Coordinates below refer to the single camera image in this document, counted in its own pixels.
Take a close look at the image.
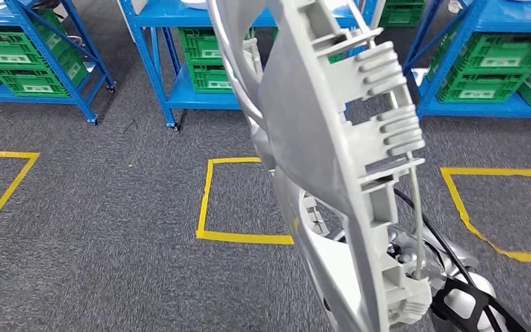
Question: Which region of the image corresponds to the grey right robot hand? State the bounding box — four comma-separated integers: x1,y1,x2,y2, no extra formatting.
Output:
382,226,438,280

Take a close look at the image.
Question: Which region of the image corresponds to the silver plastic wheel hubcap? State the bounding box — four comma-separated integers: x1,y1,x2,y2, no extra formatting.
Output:
206,0,434,332

